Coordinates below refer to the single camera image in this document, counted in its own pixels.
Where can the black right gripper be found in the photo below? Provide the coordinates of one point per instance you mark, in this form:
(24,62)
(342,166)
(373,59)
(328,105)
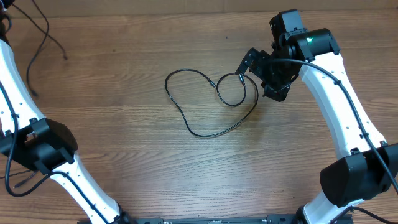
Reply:
(278,91)

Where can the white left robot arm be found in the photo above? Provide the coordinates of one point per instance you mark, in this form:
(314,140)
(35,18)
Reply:
(46,146)

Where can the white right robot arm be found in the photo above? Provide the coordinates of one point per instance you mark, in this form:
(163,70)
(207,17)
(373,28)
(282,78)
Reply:
(366,164)

